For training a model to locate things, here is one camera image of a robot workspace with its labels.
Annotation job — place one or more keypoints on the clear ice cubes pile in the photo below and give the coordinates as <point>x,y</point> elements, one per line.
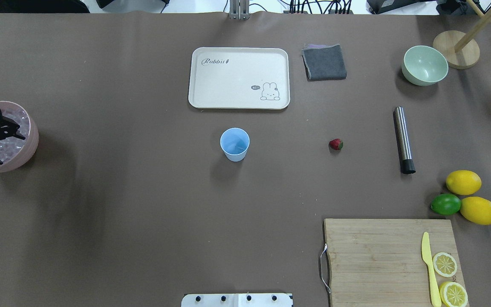
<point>11,146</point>

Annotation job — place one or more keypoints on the light blue cup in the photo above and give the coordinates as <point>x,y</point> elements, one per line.
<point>235,142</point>

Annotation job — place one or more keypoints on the pink bowl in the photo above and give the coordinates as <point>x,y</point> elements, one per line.
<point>31,145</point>

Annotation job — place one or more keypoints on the cream rabbit tray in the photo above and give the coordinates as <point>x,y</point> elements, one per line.
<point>239,78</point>

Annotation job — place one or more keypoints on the grey folded cloth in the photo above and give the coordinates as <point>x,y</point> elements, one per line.
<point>324,62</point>

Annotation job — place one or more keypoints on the red strawberry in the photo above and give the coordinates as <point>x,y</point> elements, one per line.
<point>336,144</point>

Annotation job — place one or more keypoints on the wooden cutting board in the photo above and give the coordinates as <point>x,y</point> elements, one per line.
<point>377,262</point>

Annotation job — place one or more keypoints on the steel muddler black tip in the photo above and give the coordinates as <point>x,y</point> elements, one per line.
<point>405,154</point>

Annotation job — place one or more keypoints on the mint green bowl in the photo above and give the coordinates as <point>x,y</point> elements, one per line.
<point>424,66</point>

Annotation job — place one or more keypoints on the yellow plastic knife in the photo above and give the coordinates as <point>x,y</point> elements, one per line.
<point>435,298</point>

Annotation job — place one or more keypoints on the green lime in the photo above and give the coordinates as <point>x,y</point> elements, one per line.
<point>446,204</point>

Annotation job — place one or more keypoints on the wooden stand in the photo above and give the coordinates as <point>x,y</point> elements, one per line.
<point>460,49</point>

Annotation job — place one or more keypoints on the yellow lemon upper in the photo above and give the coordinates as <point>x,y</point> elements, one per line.
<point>463,182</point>

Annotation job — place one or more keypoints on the yellow lemon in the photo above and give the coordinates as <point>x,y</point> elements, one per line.
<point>476,210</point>
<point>463,182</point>

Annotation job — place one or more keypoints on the lemon slice upper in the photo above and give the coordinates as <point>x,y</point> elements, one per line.
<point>445,264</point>

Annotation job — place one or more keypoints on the lemon slice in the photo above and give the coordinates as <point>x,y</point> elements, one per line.
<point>445,264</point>
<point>453,294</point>

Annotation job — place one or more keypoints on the lemon slice lower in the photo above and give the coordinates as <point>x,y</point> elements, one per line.
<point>453,294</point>

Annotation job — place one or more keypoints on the yellow lemon lower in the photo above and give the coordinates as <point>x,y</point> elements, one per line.
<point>476,210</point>

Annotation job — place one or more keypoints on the aluminium camera mount post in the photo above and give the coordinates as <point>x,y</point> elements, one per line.
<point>239,9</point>

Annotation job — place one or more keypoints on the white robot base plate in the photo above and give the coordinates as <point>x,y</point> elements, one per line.
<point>238,300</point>

